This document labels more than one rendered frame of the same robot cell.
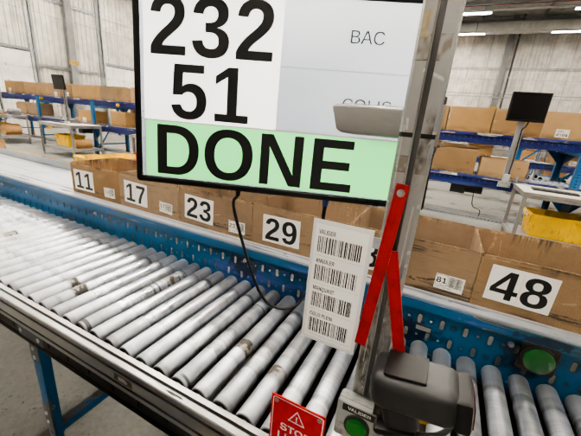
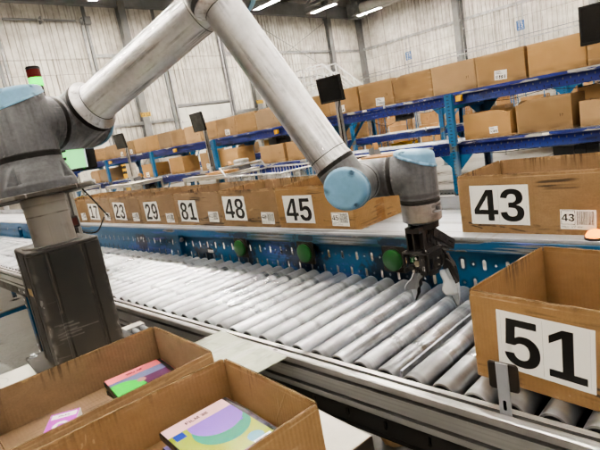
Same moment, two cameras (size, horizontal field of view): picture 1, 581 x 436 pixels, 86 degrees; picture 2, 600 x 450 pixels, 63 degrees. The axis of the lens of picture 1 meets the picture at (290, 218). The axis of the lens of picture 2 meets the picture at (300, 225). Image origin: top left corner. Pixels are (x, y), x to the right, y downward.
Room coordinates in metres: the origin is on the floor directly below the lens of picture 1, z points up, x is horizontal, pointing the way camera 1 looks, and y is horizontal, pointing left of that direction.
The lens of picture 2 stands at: (-1.11, -1.70, 1.25)
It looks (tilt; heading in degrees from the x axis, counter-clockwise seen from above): 11 degrees down; 21
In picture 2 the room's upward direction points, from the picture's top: 10 degrees counter-clockwise
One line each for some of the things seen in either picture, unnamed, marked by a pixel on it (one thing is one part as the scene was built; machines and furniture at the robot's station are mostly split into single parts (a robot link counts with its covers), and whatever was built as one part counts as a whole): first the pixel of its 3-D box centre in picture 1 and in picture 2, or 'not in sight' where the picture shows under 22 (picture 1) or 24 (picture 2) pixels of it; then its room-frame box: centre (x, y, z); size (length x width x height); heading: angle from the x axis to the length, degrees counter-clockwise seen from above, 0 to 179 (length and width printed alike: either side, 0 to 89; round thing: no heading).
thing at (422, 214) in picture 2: not in sight; (422, 212); (0.02, -1.56, 1.02); 0.10 x 0.09 x 0.05; 65
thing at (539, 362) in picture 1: (539, 362); (238, 248); (0.69, -0.69, 0.81); 0.07 x 0.01 x 0.07; 65
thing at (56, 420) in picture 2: not in sight; (63, 435); (-0.51, -0.92, 0.78); 0.10 x 0.06 x 0.05; 34
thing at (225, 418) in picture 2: not in sight; (221, 437); (-0.50, -1.26, 0.79); 0.19 x 0.14 x 0.02; 60
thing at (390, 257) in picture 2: not in sight; (391, 260); (0.36, -1.40, 0.81); 0.07 x 0.01 x 0.07; 65
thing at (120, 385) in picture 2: not in sight; (147, 384); (-0.33, -0.97, 0.78); 0.19 x 0.14 x 0.02; 57
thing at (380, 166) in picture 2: not in sight; (366, 179); (0.02, -1.44, 1.12); 0.12 x 0.12 x 0.09; 89
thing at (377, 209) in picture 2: not in sight; (337, 199); (0.72, -1.15, 0.96); 0.39 x 0.29 x 0.17; 65
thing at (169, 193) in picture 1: (171, 190); (120, 206); (1.55, 0.62, 0.96); 0.39 x 0.29 x 0.17; 65
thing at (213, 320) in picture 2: not in sight; (267, 298); (0.30, -0.98, 0.72); 0.52 x 0.05 x 0.05; 155
